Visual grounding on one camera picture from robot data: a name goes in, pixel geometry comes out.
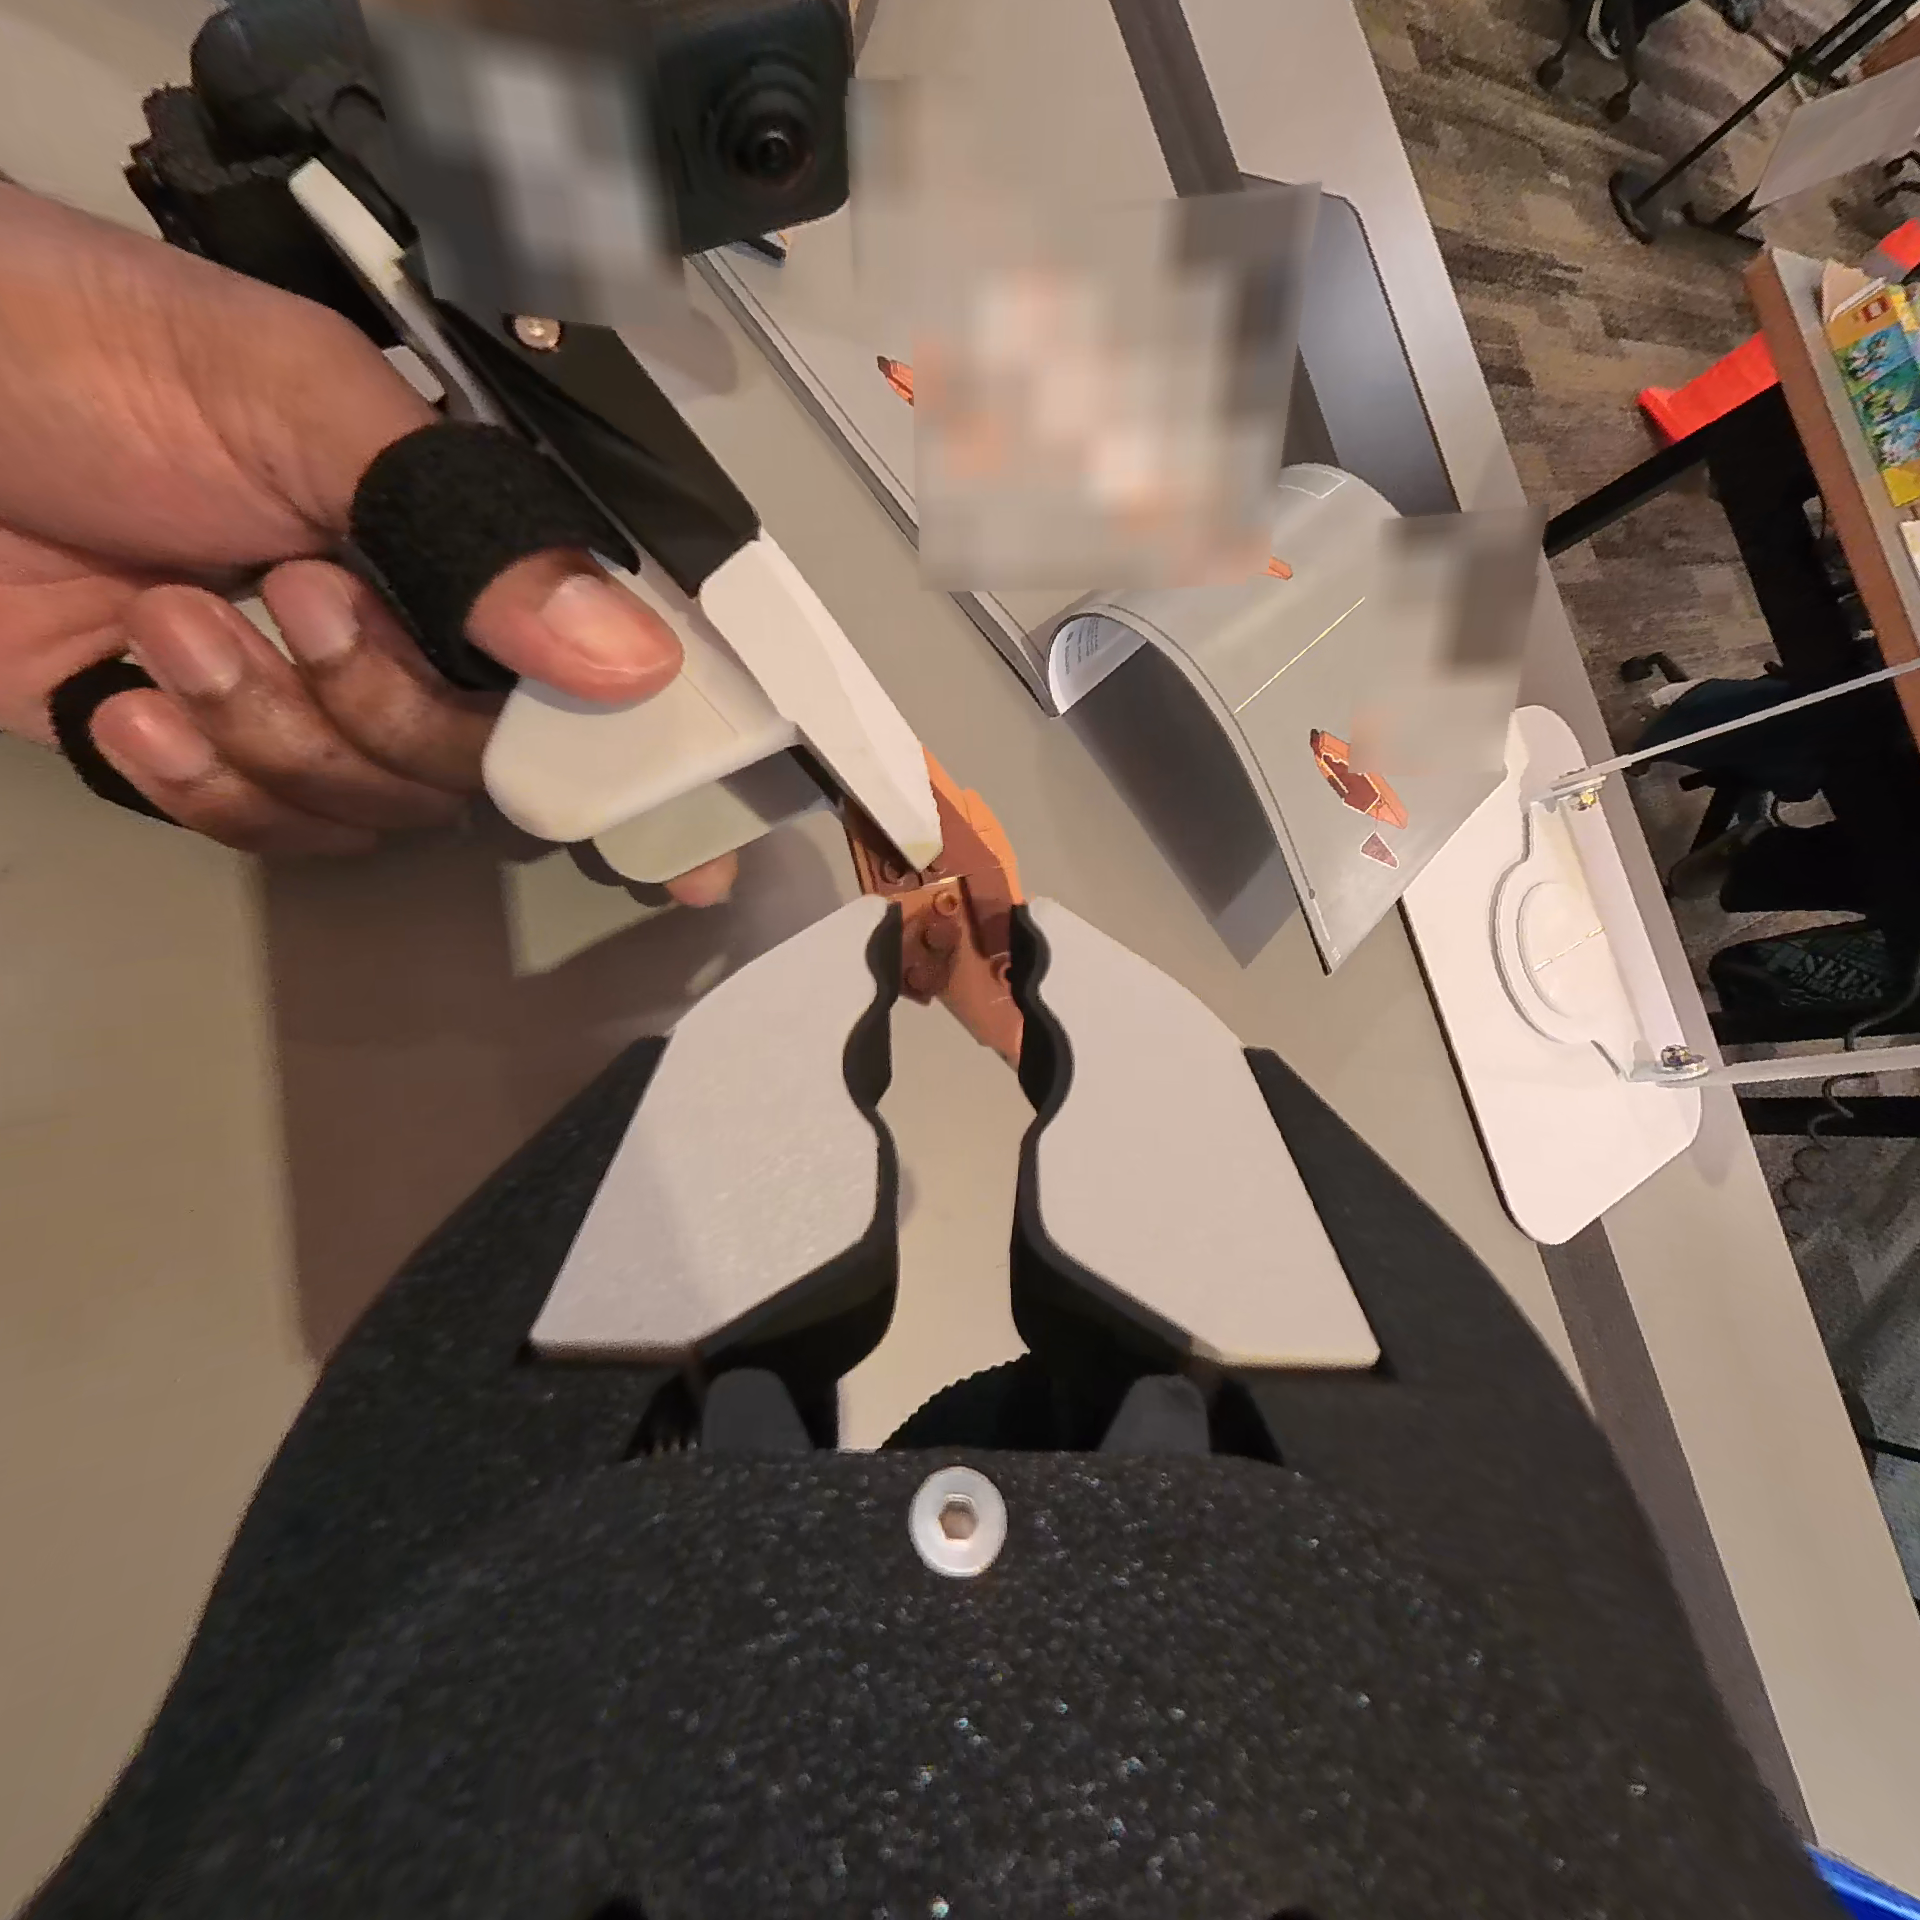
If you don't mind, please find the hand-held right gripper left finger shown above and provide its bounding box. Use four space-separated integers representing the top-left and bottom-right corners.
532 897 903 1362

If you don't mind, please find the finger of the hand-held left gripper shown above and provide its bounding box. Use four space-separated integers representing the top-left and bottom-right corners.
697 527 947 875

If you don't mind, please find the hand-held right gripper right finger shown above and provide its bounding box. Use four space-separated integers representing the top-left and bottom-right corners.
1008 897 1378 1370

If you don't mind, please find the orange toy brick model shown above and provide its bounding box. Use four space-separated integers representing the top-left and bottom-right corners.
840 749 1041 1069

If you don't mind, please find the blue storage bin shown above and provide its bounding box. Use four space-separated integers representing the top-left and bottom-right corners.
1809 1842 1920 1920

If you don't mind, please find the silver-armed desk stand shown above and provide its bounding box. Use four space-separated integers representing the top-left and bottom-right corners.
1529 652 1920 1085

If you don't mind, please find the light grey desk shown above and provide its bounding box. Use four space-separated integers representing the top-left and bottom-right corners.
0 0 1825 1863

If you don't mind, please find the person's left hand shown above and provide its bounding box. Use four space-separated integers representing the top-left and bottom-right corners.
0 180 742 911

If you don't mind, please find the grey instruction booklet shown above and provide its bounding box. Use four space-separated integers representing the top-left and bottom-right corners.
692 180 1510 976

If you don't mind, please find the orange plastic object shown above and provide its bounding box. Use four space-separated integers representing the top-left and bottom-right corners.
1635 336 1779 442

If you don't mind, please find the wooden table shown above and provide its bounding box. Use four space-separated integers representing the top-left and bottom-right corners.
1747 248 1920 663

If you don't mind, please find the colourful toy box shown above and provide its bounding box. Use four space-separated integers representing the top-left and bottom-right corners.
1834 271 1920 509

